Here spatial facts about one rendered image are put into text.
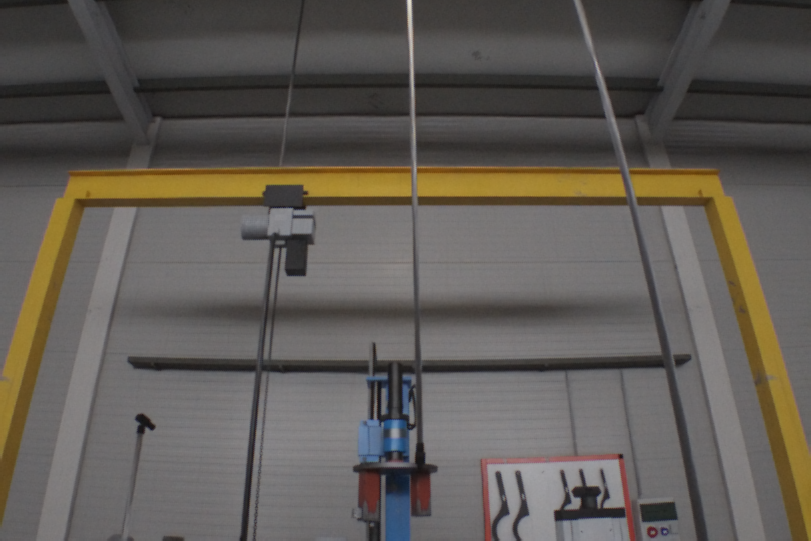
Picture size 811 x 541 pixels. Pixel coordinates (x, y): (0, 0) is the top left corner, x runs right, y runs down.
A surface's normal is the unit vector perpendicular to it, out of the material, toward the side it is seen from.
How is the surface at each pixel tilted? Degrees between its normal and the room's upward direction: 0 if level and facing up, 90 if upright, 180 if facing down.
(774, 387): 90
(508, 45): 174
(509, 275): 90
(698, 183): 90
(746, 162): 90
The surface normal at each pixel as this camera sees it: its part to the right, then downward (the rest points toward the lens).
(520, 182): 0.00, -0.49
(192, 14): 0.00, 0.81
